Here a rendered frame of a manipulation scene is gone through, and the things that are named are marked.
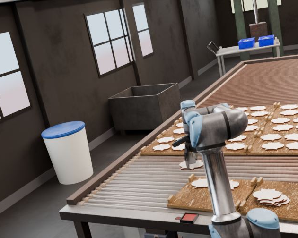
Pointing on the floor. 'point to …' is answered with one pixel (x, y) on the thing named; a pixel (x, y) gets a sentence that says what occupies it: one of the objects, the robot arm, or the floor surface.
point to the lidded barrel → (69, 151)
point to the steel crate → (144, 106)
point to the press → (253, 28)
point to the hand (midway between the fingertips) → (191, 164)
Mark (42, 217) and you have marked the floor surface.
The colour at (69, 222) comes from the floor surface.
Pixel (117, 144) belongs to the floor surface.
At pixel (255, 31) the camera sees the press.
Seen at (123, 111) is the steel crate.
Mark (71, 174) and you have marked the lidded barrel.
